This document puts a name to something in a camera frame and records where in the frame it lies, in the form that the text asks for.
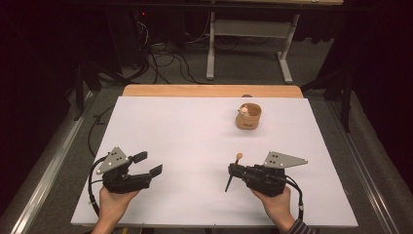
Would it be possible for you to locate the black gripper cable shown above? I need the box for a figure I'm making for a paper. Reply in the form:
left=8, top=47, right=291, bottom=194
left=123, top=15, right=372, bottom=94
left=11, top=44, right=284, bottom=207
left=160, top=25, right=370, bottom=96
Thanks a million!
left=88, top=156, right=109, bottom=217
left=281, top=175, right=306, bottom=222

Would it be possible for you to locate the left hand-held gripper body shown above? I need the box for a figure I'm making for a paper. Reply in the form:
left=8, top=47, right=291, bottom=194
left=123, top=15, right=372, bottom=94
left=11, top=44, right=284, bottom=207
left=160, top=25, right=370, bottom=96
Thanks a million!
left=95, top=146, right=153, bottom=195

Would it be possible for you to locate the person's left hand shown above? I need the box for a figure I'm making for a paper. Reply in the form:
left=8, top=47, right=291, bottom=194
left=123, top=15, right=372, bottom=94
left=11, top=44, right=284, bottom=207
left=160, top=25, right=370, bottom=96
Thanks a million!
left=97, top=186, right=141, bottom=226

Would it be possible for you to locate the bundle of black floor cables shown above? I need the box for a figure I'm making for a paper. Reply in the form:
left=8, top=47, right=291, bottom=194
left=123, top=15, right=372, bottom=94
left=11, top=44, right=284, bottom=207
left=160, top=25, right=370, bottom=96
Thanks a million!
left=128, top=19, right=210, bottom=86

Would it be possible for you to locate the wooden pen holder cup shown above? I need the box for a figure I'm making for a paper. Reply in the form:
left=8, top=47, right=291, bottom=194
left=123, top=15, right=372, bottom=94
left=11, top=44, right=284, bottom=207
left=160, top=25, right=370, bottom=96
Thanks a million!
left=235, top=102, right=263, bottom=131

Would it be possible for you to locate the person's right hand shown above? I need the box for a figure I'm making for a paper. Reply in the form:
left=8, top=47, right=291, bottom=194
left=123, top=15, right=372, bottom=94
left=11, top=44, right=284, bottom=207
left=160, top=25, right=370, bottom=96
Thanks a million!
left=250, top=186, right=295, bottom=229

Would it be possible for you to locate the white board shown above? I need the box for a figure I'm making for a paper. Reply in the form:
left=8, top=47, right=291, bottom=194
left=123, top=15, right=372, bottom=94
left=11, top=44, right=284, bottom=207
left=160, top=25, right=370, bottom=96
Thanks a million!
left=70, top=96, right=358, bottom=228

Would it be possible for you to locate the aluminium floor rail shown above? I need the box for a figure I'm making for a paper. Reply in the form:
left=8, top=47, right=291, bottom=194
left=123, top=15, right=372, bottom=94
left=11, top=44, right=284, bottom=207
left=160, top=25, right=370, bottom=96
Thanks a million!
left=325, top=99, right=401, bottom=234
left=9, top=91, right=95, bottom=234

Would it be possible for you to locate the black computer tower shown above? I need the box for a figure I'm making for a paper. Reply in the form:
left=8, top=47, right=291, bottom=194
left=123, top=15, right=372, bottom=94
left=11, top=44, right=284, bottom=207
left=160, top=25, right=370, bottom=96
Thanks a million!
left=105, top=7, right=154, bottom=72

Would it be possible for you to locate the black metal stand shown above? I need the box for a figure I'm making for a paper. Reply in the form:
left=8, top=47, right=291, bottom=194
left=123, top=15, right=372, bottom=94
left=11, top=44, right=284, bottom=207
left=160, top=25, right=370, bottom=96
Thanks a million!
left=300, top=62, right=356, bottom=134
left=71, top=60, right=102, bottom=122

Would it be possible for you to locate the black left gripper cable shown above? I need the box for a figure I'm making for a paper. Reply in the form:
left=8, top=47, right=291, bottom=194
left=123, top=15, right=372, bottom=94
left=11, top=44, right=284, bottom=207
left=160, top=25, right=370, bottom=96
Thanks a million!
left=88, top=156, right=109, bottom=217

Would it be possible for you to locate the white metal desk frame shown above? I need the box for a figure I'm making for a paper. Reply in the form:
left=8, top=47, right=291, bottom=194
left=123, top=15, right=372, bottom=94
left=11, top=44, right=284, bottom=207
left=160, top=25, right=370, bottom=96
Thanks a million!
left=206, top=10, right=301, bottom=85

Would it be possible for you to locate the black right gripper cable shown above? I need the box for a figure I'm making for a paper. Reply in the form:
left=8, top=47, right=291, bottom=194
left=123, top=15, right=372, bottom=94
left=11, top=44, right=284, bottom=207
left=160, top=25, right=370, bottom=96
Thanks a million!
left=281, top=175, right=306, bottom=222

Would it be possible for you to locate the wooden table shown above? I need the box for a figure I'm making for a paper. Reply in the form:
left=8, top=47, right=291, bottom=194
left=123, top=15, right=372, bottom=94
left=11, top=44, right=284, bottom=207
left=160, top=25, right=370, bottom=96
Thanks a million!
left=122, top=84, right=304, bottom=99

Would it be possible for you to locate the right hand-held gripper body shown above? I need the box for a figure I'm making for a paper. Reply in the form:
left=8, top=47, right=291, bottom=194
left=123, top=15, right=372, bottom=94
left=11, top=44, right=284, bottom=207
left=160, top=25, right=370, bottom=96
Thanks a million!
left=242, top=150, right=309, bottom=198

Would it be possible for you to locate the black floor cable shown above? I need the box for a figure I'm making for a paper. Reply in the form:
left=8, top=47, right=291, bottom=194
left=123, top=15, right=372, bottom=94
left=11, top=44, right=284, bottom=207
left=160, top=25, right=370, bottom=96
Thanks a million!
left=87, top=103, right=117, bottom=159

